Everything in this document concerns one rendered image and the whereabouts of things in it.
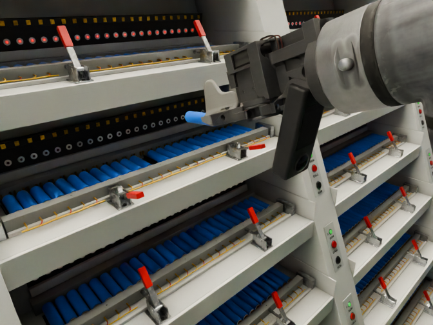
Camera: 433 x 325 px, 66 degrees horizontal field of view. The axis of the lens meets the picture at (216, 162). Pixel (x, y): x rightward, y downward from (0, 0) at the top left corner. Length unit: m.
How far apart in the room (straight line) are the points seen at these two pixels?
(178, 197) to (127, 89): 0.20
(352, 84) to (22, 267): 0.44
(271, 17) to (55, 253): 0.65
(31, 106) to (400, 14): 0.44
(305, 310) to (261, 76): 0.64
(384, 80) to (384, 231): 0.94
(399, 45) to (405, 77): 0.02
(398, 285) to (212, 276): 0.78
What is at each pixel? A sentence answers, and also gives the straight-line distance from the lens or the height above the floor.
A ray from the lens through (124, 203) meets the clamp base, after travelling 0.55.
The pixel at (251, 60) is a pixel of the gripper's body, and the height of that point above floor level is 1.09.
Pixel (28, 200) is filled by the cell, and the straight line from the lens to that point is 0.59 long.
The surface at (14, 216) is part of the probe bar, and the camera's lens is 0.55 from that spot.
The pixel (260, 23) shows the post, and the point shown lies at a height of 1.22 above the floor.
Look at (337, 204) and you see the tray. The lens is 0.93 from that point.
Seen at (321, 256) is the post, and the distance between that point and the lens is 0.89.
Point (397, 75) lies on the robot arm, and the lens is 0.29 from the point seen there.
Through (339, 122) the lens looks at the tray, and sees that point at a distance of 0.97.
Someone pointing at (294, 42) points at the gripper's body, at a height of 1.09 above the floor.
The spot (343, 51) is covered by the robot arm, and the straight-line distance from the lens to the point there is 0.31.
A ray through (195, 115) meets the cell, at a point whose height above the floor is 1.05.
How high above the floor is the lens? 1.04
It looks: 7 degrees down
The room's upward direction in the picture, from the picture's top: 16 degrees counter-clockwise
